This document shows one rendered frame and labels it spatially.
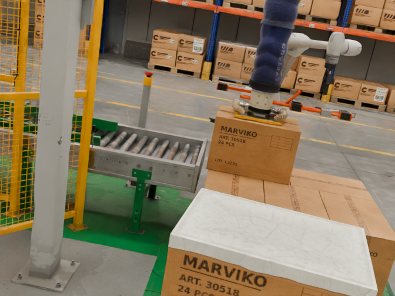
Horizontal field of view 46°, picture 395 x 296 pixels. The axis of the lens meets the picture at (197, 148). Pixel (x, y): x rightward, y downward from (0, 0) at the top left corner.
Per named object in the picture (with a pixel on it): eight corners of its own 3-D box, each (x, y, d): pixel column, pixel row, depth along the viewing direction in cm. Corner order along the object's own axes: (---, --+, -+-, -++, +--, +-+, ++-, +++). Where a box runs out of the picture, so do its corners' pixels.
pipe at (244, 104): (235, 111, 325) (236, 104, 323) (236, 104, 349) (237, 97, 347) (283, 120, 323) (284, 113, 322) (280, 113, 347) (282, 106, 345)
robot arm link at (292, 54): (250, 101, 417) (269, 100, 428) (258, 113, 408) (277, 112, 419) (287, 27, 367) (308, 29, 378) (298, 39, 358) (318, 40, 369)
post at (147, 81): (129, 185, 417) (143, 76, 386) (131, 182, 423) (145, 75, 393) (137, 187, 417) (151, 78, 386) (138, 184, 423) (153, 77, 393)
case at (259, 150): (206, 168, 333) (216, 115, 321) (211, 152, 371) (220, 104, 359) (288, 185, 329) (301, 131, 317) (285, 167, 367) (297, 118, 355)
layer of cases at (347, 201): (190, 260, 289) (200, 202, 277) (204, 197, 384) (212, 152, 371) (381, 299, 283) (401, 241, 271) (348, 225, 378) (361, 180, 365)
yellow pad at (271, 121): (234, 117, 324) (235, 110, 323) (234, 114, 334) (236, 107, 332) (282, 126, 322) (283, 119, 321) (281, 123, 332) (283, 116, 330)
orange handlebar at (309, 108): (224, 96, 332) (225, 91, 331) (226, 89, 361) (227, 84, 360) (352, 120, 327) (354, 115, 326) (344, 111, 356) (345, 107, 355)
